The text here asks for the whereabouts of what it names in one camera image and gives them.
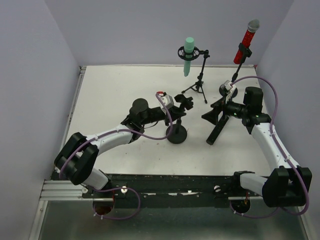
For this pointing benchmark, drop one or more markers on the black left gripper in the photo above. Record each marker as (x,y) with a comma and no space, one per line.
(178,110)

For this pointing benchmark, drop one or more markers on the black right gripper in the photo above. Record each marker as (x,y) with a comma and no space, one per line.
(222,116)

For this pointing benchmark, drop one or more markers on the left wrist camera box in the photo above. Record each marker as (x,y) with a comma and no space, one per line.
(165,101)

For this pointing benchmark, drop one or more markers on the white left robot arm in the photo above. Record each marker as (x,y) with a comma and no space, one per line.
(77,157)

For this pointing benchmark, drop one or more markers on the tripod stand with shock mount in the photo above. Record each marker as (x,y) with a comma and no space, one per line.
(198,85)

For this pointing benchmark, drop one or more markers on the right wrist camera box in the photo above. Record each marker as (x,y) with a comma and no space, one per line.
(229,90)

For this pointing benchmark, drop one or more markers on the mint green microphone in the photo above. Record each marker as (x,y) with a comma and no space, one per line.
(188,49)

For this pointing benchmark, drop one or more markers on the round-base mic stand with clip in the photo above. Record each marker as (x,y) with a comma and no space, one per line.
(236,75)

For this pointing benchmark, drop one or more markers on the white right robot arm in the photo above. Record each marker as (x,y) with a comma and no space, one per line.
(288,184)

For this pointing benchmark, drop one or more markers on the red glitter microphone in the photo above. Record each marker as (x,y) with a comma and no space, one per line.
(252,27)

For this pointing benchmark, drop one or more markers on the black glitter microphone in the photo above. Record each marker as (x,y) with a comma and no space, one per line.
(217,130)

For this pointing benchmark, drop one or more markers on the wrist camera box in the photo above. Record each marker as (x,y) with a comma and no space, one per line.
(229,90)
(165,101)

